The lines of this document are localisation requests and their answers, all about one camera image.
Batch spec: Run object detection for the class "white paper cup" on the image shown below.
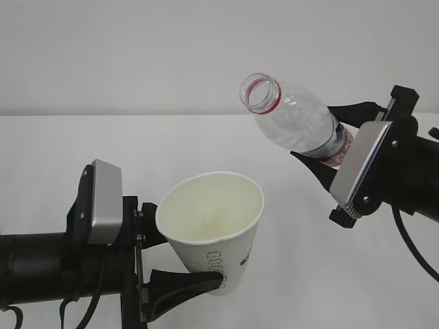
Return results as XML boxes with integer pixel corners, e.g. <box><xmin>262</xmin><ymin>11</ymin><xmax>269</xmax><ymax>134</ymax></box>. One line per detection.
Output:
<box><xmin>155</xmin><ymin>171</ymin><xmax>265</xmax><ymax>296</ymax></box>

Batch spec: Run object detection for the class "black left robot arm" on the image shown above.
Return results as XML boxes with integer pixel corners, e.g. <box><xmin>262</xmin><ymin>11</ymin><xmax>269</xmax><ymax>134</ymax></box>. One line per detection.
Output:
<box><xmin>1</xmin><ymin>160</ymin><xmax>223</xmax><ymax>328</ymax></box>

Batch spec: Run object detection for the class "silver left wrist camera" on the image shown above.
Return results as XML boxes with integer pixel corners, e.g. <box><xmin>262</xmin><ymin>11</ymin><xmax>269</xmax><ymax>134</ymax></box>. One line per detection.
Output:
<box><xmin>88</xmin><ymin>159</ymin><xmax>123</xmax><ymax>245</ymax></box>

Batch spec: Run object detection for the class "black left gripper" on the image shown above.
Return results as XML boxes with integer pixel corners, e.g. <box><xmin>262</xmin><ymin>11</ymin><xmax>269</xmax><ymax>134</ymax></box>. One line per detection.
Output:
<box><xmin>64</xmin><ymin>163</ymin><xmax>223</xmax><ymax>328</ymax></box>

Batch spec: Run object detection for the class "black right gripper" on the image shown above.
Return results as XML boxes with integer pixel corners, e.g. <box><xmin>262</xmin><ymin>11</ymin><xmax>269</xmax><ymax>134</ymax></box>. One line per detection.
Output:
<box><xmin>290</xmin><ymin>85</ymin><xmax>438</xmax><ymax>221</ymax></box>

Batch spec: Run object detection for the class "Nongfu Spring water bottle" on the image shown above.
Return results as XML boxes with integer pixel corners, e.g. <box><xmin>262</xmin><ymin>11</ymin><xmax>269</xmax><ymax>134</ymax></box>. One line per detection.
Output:
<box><xmin>239</xmin><ymin>73</ymin><xmax>353</xmax><ymax>167</ymax></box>

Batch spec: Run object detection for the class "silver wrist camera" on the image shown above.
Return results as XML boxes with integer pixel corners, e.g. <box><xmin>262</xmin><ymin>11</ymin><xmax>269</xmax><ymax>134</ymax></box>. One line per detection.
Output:
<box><xmin>329</xmin><ymin>121</ymin><xmax>392</xmax><ymax>219</ymax></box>
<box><xmin>88</xmin><ymin>159</ymin><xmax>123</xmax><ymax>245</ymax></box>

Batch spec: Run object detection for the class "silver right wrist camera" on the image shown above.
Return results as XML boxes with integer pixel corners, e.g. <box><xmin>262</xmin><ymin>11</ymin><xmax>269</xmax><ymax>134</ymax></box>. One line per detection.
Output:
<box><xmin>329</xmin><ymin>121</ymin><xmax>392</xmax><ymax>219</ymax></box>

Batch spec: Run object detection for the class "black left camera cable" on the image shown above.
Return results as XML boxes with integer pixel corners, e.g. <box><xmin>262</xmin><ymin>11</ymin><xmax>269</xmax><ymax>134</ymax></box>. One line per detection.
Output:
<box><xmin>0</xmin><ymin>256</ymin><xmax>107</xmax><ymax>329</ymax></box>

